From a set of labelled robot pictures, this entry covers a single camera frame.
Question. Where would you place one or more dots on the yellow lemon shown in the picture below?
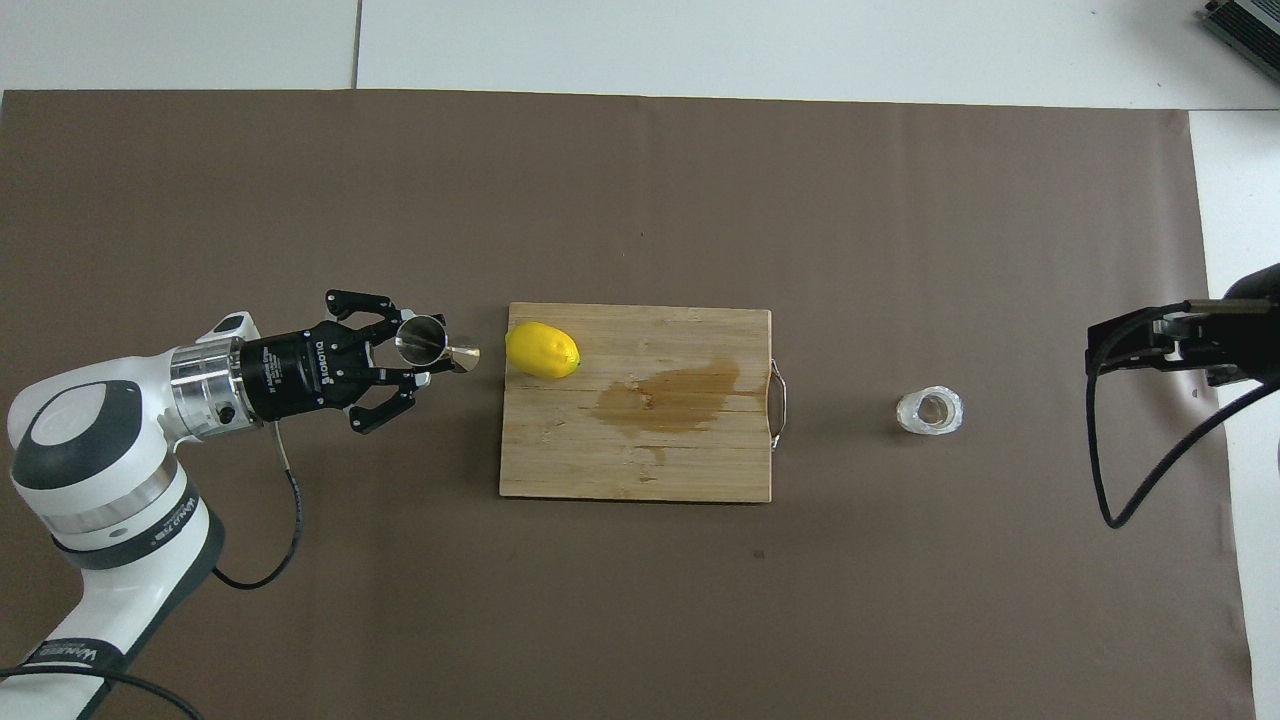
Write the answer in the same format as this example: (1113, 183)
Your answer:
(542, 351)

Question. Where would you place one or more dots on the grey finned metal device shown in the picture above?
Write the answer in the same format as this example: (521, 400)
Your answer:
(1248, 22)

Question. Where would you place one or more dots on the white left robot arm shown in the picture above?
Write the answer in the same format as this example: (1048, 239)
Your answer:
(90, 470)

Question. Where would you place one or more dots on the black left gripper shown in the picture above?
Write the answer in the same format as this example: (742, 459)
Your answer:
(300, 372)

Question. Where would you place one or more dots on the steel double jigger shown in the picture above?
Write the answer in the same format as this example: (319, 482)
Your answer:
(420, 340)

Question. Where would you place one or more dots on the brown paper table mat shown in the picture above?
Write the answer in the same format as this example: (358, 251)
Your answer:
(500, 620)

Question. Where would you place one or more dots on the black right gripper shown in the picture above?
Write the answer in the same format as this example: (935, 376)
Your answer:
(1245, 335)

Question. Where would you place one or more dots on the clear textured glass cup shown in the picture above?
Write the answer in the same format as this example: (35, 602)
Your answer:
(930, 411)

